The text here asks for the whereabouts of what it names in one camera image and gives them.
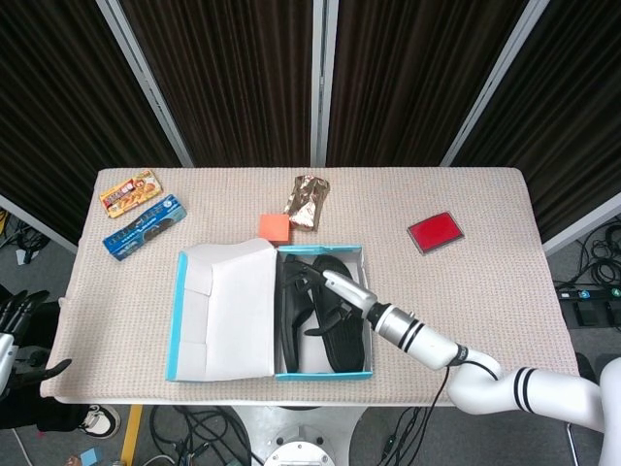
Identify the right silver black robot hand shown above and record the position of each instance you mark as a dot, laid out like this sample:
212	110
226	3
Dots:
351	293

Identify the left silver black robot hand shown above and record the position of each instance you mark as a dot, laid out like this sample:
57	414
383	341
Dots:
7	354

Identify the black slipper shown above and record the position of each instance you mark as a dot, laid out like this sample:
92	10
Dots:
347	347
291	335

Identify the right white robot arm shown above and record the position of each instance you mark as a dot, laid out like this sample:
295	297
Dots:
427	342

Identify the white silver robot base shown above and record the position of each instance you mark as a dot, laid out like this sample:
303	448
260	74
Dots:
296	427

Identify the white blue shoebox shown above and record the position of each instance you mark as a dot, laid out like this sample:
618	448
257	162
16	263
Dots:
242	315

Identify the blue cookie package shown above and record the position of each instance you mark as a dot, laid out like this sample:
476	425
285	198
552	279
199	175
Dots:
145	225

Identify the yellow orange snack packet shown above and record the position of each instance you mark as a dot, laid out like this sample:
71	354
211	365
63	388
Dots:
131	191

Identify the crumpled foil snack wrapper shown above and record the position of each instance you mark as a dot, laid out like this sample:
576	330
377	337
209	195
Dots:
305	204

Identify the orange sticky note block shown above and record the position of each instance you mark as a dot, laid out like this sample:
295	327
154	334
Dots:
274	227

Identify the red flat stamp pad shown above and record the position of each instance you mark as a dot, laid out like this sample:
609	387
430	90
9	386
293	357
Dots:
436	232

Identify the beige woven table cloth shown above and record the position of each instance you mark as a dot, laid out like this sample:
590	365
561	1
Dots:
310	393

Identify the white black sneaker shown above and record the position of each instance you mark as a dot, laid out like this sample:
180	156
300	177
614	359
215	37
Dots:
99	422

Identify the dark ribbed partition panel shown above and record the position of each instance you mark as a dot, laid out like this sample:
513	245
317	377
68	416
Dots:
412	73
58	97
572	97
233	73

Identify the black power strip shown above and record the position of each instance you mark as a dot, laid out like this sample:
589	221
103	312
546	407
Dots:
587	293

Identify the black power adapter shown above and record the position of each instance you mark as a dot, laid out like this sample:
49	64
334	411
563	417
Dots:
588	314

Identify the grey metal partition post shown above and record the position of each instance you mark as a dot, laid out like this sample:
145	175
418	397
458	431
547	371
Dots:
39	225
494	82
322	82
148	82
582	224

